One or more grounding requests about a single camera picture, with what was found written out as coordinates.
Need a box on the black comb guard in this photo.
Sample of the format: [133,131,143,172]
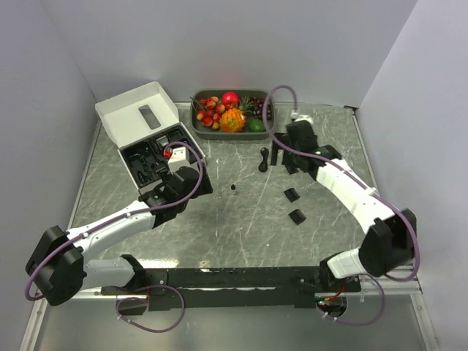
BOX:
[284,188,301,203]
[288,209,306,225]

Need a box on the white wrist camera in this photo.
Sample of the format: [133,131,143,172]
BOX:
[290,110,314,125]
[168,147,190,170]

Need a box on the red apple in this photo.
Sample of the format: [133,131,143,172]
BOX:
[222,91,240,108]

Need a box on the grey fruit tray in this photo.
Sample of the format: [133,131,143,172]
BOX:
[190,88,276,140]

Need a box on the dark grape bunch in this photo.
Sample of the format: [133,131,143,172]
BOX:
[250,97,273,121]

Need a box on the white hair clipper box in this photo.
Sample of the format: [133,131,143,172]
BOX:
[95,81,205,194]

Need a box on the green lime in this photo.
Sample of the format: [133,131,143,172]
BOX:
[247,118,265,132]

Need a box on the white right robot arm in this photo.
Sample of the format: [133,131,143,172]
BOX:
[271,118,420,292]

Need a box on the red yellow cherry bunch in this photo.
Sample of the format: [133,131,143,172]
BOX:
[193,96,226,130]

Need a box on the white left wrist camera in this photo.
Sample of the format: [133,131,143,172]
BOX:
[168,147,190,170]

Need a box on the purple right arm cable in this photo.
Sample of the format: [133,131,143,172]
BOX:
[263,85,420,326]

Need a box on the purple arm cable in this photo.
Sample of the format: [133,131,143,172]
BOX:
[263,85,420,326]
[23,144,205,333]

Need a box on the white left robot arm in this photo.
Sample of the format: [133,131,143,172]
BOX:
[25,166,213,306]

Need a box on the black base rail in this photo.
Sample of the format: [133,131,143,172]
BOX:
[101,266,361,311]

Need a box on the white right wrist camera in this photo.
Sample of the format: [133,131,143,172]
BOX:
[290,110,314,125]

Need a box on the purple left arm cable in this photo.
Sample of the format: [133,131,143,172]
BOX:
[23,144,205,333]

